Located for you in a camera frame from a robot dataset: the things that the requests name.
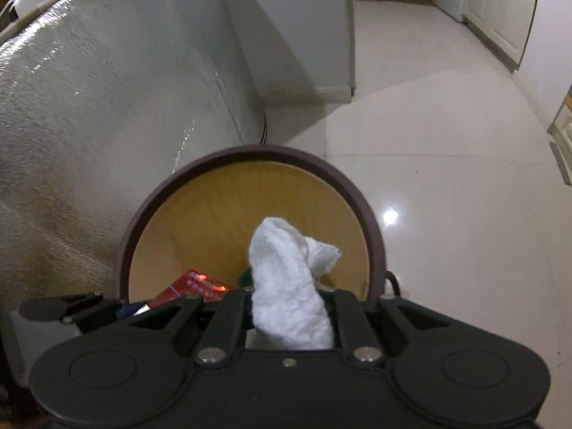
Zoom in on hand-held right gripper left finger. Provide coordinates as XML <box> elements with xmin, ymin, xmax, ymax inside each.
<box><xmin>127</xmin><ymin>290</ymin><xmax>255</xmax><ymax>365</ymax></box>

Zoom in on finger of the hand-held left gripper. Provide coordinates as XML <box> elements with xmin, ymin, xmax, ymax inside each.
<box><xmin>19</xmin><ymin>293</ymin><xmax>104</xmax><ymax>324</ymax></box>
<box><xmin>63</xmin><ymin>301</ymin><xmax>152</xmax><ymax>336</ymax></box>

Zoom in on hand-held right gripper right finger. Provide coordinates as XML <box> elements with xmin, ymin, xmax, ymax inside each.
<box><xmin>322</xmin><ymin>290</ymin><xmax>452</xmax><ymax>364</ymax></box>

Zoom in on white tissue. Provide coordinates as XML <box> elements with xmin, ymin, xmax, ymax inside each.
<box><xmin>248</xmin><ymin>217</ymin><xmax>342</xmax><ymax>350</ymax></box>

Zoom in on brown rimmed wooden bin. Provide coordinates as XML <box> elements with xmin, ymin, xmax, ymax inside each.
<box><xmin>117</xmin><ymin>144</ymin><xmax>386</xmax><ymax>309</ymax></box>

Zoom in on red snack packet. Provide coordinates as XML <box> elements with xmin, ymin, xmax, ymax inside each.
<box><xmin>147</xmin><ymin>269</ymin><xmax>228</xmax><ymax>309</ymax></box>

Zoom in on silver foil insulation sheet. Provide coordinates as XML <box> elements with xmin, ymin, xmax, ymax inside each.
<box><xmin>0</xmin><ymin>0</ymin><xmax>265</xmax><ymax>305</ymax></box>

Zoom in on grey floor strip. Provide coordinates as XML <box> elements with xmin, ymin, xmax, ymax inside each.
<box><xmin>549</xmin><ymin>142</ymin><xmax>572</xmax><ymax>185</ymax></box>

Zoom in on white wooden-top sideboard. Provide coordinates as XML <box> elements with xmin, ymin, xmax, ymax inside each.
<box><xmin>547</xmin><ymin>83</ymin><xmax>572</xmax><ymax>166</ymax></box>

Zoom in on white cabinet doors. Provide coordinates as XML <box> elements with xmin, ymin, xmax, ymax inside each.
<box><xmin>462</xmin><ymin>0</ymin><xmax>541</xmax><ymax>72</ymax></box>

